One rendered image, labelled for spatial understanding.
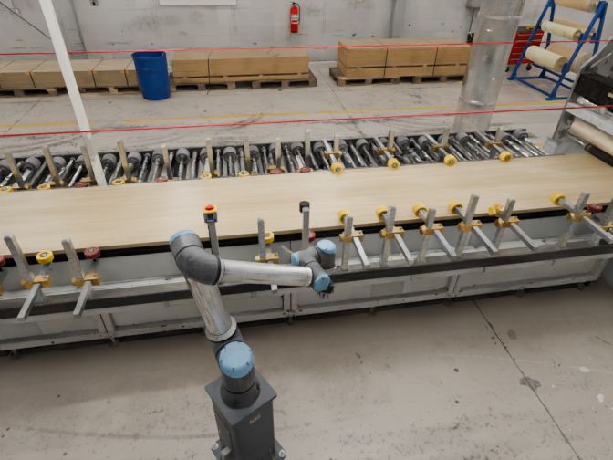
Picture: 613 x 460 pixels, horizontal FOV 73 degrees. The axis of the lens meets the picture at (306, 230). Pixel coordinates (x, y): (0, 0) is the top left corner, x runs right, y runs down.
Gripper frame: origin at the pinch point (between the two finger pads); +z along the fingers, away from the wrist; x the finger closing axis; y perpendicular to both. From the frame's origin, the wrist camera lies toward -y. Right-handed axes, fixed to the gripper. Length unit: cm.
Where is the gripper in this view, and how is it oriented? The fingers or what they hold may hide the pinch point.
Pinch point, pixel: (323, 296)
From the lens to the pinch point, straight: 224.2
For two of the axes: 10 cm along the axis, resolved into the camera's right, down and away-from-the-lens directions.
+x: 9.9, -0.9, 1.5
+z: -0.2, 8.1, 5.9
